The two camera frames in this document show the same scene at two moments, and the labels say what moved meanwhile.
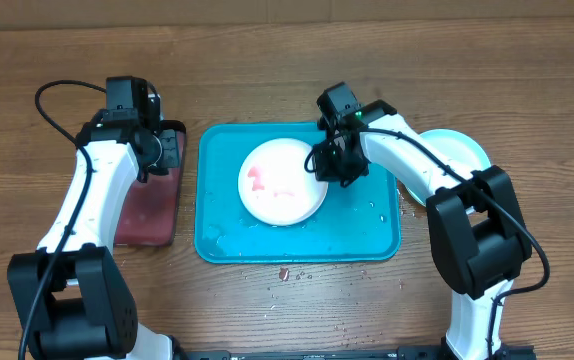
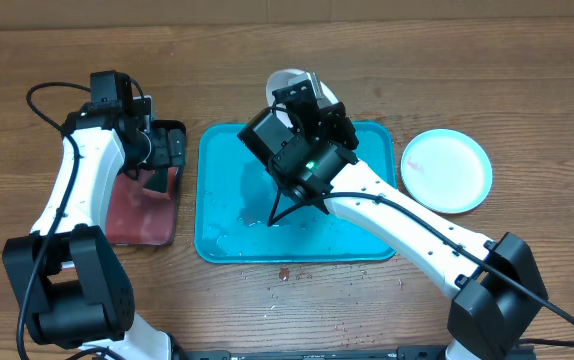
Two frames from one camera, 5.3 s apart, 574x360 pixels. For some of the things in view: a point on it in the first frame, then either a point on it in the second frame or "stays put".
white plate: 275,186 to 281,77
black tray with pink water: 148,215 stays put
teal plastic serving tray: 359,223 stays put
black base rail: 413,352 stays put
